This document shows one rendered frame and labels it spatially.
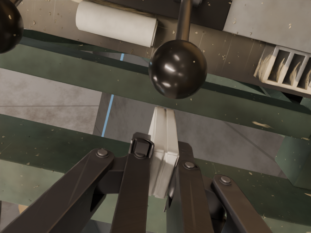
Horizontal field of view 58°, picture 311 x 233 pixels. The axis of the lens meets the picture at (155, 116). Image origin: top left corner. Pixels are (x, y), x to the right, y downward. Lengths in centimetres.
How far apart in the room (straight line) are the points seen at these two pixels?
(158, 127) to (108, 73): 22
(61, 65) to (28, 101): 300
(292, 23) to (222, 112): 16
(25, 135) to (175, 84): 28
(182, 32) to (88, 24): 12
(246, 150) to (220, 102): 154
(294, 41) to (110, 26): 18
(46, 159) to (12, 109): 306
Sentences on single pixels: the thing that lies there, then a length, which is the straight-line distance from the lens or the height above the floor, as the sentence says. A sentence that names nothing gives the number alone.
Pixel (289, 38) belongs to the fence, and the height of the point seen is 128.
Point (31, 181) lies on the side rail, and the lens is 36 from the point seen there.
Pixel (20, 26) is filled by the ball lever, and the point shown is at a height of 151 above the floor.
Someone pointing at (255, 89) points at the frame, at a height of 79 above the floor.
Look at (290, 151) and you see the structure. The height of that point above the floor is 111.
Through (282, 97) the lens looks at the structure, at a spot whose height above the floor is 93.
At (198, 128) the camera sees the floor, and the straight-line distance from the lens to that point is 220.
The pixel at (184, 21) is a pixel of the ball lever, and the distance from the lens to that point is 22.
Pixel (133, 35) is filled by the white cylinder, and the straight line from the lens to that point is 29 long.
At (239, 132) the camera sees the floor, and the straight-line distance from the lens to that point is 195.
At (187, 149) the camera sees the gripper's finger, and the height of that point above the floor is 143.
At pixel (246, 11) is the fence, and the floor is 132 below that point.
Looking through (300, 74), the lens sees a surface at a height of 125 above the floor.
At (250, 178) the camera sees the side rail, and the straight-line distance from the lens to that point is 44.
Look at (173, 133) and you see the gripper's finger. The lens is 17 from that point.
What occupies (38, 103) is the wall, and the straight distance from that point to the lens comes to 343.
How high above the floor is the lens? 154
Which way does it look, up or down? 36 degrees down
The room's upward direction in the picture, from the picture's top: 92 degrees counter-clockwise
